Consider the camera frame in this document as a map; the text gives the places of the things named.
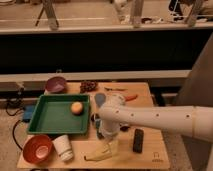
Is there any yellow banana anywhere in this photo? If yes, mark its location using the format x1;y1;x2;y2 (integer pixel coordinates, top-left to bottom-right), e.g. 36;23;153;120
84;140;118;161

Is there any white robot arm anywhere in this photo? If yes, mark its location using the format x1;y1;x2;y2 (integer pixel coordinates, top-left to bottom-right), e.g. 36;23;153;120
99;94;213;143

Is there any purple bowl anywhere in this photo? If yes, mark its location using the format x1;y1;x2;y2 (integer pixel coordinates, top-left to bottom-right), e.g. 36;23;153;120
45;76;67;93

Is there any red bowl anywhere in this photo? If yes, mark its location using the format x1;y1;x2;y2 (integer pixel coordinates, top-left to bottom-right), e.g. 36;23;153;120
23;135;53;164

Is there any green sponge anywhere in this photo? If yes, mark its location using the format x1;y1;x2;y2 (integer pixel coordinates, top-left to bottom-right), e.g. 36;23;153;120
95;121;103;139

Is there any black remote control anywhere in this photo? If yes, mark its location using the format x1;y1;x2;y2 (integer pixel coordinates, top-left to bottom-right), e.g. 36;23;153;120
133;129;144;153

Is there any blue plastic cup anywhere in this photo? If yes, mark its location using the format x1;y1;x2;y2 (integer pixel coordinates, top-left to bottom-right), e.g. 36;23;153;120
95;93;106;107

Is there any orange fruit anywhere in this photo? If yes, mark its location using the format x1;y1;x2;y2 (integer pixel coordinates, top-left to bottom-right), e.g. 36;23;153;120
70;102;83;115

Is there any orange carrot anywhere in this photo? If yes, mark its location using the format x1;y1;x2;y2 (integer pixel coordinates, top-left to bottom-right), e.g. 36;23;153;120
125;94;138;101

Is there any metal fork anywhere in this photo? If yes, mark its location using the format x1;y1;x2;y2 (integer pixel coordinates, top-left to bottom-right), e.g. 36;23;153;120
104;87;127;91

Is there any white paper cup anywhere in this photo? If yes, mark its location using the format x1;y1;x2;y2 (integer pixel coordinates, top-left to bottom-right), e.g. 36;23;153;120
53;135;74;162

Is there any bunch of dark grapes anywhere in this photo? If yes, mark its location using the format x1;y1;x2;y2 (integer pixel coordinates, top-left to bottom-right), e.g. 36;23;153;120
80;81;98;93

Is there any green plastic tray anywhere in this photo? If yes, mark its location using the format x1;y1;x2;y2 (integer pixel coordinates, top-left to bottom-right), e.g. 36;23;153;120
28;94;90;135

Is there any blue box on floor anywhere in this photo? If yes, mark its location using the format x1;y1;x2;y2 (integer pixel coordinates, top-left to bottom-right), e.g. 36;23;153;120
22;105;35;123

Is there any black cable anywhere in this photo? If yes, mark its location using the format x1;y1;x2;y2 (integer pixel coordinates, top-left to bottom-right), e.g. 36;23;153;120
5;87;26;118

